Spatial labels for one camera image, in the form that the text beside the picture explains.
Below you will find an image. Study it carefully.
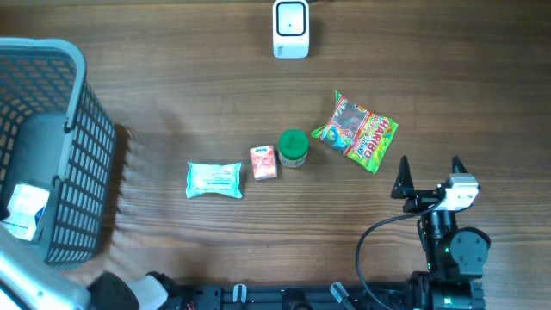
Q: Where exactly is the green lid jar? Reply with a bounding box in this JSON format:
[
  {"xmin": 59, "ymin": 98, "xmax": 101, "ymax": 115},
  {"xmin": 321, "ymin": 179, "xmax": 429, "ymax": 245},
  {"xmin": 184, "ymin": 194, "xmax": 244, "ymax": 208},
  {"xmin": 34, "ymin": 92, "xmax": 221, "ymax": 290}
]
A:
[{"xmin": 278, "ymin": 129, "xmax": 309, "ymax": 168}]

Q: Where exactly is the white barcode scanner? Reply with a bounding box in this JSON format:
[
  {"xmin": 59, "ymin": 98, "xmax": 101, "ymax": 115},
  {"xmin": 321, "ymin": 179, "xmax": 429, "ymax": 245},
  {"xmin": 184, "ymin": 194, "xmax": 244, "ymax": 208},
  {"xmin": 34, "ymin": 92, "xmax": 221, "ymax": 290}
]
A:
[{"xmin": 272, "ymin": 0, "xmax": 310, "ymax": 59}]

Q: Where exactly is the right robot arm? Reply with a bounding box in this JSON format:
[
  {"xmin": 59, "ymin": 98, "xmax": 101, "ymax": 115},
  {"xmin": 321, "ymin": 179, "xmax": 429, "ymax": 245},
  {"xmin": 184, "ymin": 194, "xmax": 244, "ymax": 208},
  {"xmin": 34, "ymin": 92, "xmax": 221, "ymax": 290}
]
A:
[{"xmin": 391, "ymin": 156, "xmax": 491, "ymax": 309}]

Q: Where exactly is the teal wet wipes pack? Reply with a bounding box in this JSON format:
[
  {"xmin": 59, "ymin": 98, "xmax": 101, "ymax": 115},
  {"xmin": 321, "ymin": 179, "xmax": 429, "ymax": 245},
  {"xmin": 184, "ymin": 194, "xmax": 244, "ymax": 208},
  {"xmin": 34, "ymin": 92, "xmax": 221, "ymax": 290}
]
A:
[{"xmin": 186, "ymin": 162, "xmax": 243, "ymax": 199}]

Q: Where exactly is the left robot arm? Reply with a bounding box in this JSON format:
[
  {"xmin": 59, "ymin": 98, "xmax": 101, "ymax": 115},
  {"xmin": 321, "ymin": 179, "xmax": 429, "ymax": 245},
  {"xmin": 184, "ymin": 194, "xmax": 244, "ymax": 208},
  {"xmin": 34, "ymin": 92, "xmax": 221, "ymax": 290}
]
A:
[{"xmin": 1, "ymin": 227, "xmax": 170, "ymax": 310}]

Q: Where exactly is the grey plastic basket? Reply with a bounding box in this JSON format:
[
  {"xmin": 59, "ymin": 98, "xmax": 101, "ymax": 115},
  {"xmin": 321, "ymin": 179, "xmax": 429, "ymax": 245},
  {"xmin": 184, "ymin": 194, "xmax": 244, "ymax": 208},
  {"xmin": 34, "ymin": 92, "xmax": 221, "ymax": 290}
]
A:
[{"xmin": 1, "ymin": 38, "xmax": 116, "ymax": 270}]

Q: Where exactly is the Haribo gummy candy bag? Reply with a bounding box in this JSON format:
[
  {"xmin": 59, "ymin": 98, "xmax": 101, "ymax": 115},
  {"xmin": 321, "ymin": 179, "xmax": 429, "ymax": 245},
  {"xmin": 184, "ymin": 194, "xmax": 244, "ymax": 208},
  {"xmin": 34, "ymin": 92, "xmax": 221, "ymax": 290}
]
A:
[{"xmin": 311, "ymin": 90, "xmax": 399, "ymax": 174}]

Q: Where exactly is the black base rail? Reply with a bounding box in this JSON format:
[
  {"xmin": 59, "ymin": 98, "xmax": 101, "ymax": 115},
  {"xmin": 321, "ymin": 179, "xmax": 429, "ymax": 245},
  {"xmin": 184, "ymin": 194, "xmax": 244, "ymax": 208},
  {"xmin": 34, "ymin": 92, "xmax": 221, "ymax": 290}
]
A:
[{"xmin": 145, "ymin": 270, "xmax": 486, "ymax": 310}]

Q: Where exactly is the small red tissue pack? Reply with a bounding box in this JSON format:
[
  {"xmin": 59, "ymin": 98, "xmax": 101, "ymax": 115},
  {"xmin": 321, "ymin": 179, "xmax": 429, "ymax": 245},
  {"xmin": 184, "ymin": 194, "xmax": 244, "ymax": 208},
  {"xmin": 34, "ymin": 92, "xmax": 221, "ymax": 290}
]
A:
[{"xmin": 250, "ymin": 146, "xmax": 277, "ymax": 180}]

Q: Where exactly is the white cardboard box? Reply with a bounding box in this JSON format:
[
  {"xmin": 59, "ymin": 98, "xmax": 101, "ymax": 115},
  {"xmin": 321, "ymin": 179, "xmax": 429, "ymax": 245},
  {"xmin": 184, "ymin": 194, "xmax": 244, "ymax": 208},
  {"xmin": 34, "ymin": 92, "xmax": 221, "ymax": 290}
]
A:
[{"xmin": 2, "ymin": 183, "xmax": 50, "ymax": 241}]

